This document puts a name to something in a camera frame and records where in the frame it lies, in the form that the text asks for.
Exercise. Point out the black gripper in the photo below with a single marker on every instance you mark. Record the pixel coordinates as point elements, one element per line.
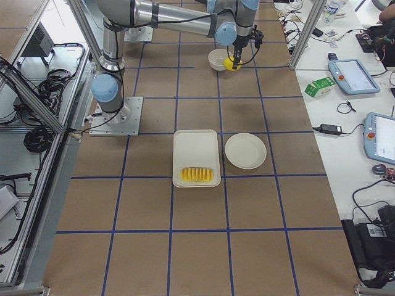
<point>238,43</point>

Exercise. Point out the yellow lemon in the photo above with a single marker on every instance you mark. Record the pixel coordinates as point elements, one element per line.
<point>230,66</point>

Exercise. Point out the cream ceramic bowl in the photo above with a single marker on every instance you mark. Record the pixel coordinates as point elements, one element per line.
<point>217,58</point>

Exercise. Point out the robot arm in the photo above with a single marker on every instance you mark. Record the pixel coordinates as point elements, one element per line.
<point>229,23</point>

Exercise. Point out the green white carton box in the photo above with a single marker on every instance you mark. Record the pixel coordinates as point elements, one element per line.
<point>320,87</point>

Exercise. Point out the white rectangular tray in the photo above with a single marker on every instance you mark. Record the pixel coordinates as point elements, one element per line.
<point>195,148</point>

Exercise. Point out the cream round plate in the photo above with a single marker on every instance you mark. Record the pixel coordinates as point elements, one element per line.
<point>245,151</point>

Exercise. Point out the teach pendant far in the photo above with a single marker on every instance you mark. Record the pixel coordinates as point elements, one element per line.
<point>352,77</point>

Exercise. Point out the teach pendant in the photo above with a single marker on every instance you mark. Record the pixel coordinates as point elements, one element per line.
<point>379,137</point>
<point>352,77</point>

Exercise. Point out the black power adapter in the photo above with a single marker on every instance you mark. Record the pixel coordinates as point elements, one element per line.
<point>331,129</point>

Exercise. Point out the sliced yellow bread loaf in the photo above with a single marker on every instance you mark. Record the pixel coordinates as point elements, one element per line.
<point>197,174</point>

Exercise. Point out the teach pendant near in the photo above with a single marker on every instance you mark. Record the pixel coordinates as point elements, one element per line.
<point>379,137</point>

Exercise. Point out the brown table mat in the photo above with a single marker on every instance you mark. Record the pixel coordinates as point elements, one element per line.
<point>125,229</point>

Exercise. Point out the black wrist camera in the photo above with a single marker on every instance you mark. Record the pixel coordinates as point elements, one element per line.
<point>257,36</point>

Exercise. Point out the aluminium frame post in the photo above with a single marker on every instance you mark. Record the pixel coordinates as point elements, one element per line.
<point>307,30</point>

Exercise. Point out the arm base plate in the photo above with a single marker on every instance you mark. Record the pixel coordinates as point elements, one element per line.
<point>138,35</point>
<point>126,122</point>

